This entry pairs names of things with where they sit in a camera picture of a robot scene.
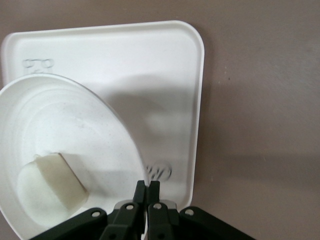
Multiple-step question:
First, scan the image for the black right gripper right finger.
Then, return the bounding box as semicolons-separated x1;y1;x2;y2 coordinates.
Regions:
146;179;256;240

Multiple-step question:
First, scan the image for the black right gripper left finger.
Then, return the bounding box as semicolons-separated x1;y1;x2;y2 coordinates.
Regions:
29;179;147;240

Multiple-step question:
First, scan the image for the white steamed bun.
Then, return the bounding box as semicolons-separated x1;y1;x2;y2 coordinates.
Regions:
17;152;90;217

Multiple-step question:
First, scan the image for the round cream plate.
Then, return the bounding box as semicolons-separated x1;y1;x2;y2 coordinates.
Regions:
0;73;151;240

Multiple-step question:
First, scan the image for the cream rabbit print tray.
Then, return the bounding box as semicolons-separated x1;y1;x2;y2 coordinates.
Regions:
0;19;207;210

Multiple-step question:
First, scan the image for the brown table cover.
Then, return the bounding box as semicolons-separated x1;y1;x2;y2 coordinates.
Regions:
0;0;320;240

